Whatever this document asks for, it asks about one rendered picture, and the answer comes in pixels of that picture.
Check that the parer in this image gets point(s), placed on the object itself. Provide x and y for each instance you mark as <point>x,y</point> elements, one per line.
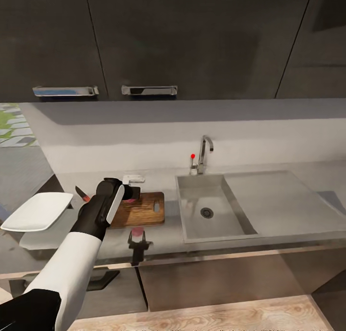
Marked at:
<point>83,195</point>

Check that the fixed window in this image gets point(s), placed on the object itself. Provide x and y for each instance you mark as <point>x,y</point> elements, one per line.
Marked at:
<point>24,168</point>

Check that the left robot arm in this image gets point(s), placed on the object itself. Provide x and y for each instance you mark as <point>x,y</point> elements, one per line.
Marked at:
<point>54,298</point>

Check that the cutting board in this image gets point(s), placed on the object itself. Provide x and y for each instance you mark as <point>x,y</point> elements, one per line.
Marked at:
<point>140,211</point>

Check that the drop in sink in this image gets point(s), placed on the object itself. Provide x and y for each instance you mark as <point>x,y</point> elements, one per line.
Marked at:
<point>244,205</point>

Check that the dishwasher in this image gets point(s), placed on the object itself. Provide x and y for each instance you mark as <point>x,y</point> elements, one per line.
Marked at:
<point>109,292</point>

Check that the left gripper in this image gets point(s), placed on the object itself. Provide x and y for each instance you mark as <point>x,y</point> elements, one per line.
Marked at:
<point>133,193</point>

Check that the bowl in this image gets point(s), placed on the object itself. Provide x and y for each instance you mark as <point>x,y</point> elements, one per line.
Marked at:
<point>39,213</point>

